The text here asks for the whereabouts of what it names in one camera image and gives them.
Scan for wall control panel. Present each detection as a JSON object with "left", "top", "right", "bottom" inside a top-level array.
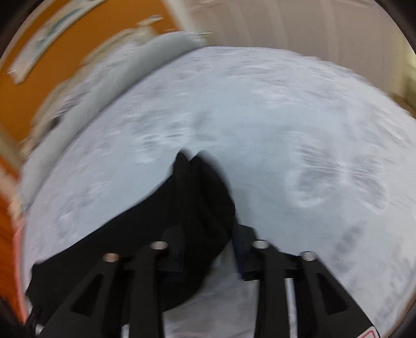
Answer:
[{"left": 136, "top": 15, "right": 164, "bottom": 27}]

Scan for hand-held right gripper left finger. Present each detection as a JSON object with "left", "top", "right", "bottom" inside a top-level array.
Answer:
[{"left": 39, "top": 241, "right": 170, "bottom": 338}]

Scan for feather wall painting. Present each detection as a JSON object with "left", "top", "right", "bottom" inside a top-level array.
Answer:
[{"left": 10, "top": 0, "right": 105, "bottom": 85}]

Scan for white wardrobe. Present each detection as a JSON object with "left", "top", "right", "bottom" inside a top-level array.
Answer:
[{"left": 166, "top": 0, "right": 416, "bottom": 98}]

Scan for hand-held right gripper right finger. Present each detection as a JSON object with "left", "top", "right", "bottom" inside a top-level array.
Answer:
[{"left": 232, "top": 224, "right": 379, "bottom": 338}]

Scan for bed with butterfly sheet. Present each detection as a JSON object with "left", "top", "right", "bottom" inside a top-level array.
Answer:
[{"left": 19, "top": 45, "right": 416, "bottom": 338}]

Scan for grey folded duvet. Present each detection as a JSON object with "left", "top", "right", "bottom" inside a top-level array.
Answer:
[{"left": 19, "top": 31, "right": 212, "bottom": 202}]

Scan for black pants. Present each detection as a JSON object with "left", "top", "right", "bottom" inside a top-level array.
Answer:
[{"left": 26, "top": 149, "right": 237, "bottom": 326}]

